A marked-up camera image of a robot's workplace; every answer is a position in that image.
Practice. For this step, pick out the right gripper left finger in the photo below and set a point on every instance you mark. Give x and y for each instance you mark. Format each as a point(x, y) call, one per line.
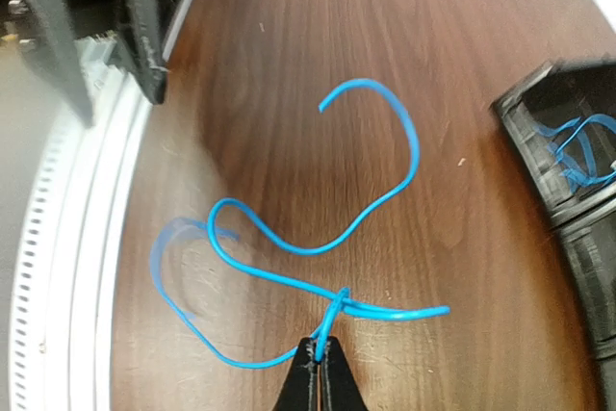
point(299, 391)

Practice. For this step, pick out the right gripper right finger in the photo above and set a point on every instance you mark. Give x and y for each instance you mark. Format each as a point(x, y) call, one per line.
point(338, 388)

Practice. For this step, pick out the black three-compartment bin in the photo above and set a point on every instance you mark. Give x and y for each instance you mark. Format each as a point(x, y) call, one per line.
point(560, 121)

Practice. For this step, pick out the aluminium front rail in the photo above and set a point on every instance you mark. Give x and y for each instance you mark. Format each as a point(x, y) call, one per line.
point(61, 324)

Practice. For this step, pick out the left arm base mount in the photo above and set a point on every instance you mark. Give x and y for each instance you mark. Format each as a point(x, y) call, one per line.
point(50, 30)

